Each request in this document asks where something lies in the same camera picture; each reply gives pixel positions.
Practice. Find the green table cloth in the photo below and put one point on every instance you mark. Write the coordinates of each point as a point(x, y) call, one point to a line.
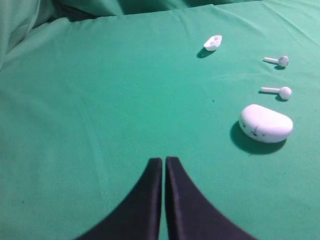
point(84, 105)

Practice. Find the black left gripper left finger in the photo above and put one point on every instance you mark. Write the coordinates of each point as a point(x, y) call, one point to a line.
point(138, 216)

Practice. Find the white earbud charging case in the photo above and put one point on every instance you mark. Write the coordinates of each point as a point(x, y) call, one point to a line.
point(265, 125)

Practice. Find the white bluetooth earbud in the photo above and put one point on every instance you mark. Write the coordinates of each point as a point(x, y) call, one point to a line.
point(283, 61)
point(284, 92)

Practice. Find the white earbud case lid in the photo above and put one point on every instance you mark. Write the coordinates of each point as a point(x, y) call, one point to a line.
point(213, 43)

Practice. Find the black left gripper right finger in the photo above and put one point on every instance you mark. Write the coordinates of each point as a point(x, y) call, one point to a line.
point(189, 215)

